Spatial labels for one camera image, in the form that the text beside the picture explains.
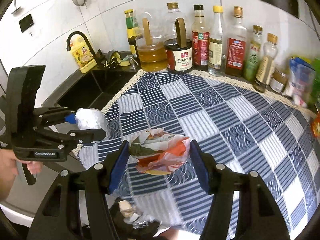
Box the yellow green sponge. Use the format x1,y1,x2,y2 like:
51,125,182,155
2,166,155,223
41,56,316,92
120,56,131,67

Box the black faucet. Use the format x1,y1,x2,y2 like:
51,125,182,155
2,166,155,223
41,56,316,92
66,31,104,73

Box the yellow cap vinegar bottle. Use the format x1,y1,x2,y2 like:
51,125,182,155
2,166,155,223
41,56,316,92
208,5,226,76

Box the green label small bottle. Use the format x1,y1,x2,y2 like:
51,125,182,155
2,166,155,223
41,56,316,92
243,25,263,82

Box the green plastic package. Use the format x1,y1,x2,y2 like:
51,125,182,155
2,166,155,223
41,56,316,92
309,57,320,103

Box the crumpled brown paper bag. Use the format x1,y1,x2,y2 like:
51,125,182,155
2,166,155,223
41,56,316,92
118,200,135,218

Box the chrome soap dispenser pump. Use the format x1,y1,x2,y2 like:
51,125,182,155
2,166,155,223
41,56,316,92
128,55,139,70

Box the small sesame oil bottle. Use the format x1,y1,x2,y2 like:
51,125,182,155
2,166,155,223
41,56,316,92
253,33,278,93

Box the blue white snack bags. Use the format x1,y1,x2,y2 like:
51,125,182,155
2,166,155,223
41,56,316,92
283,57,316,108

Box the black kitchen sink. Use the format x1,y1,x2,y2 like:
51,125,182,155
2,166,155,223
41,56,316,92
41,63,140,110

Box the blue white patterned tablecloth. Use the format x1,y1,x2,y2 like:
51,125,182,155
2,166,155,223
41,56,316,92
77,70,319,239

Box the small brown spice jar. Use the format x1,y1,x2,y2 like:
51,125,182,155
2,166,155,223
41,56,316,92
269,69,288,94

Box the green yellow glass bottle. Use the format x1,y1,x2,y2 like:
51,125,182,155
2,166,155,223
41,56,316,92
124,9,140,62

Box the large cooking oil jug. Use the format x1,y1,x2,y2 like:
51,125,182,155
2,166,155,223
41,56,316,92
136,10,167,72

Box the red label dark bottle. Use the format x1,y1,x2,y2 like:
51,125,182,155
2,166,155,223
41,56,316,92
191,4,209,71

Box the small white plastic bag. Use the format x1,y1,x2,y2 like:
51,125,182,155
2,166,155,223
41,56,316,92
75,108,111,139

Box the yellow black dish cloth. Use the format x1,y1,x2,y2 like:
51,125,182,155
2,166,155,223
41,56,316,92
100,50,122,68

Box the black trash bin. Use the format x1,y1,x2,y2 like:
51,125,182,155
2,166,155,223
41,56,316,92
109,199,160,239

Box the yellow dish soap bottle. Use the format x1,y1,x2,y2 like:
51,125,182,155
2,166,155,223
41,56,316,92
70,35,96,74

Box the red orange snack wrapper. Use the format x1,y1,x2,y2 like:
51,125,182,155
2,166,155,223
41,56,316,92
129,128,191,176

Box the black wall switch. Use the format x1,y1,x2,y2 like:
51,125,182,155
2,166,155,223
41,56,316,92
19,14,34,33

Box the red blue label bottle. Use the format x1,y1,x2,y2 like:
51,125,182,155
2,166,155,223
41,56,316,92
225,6,247,77

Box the soy sauce jug white label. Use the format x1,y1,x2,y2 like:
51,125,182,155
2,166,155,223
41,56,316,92
164,2,193,74

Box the left hand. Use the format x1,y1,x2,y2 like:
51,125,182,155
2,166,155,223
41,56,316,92
0,149,42,202

